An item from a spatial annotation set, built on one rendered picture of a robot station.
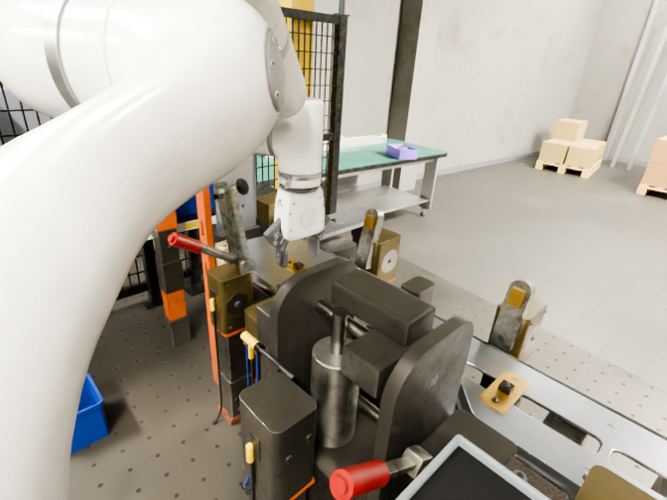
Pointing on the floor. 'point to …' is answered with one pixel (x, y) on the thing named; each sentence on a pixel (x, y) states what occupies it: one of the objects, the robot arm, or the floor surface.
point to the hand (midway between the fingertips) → (298, 255)
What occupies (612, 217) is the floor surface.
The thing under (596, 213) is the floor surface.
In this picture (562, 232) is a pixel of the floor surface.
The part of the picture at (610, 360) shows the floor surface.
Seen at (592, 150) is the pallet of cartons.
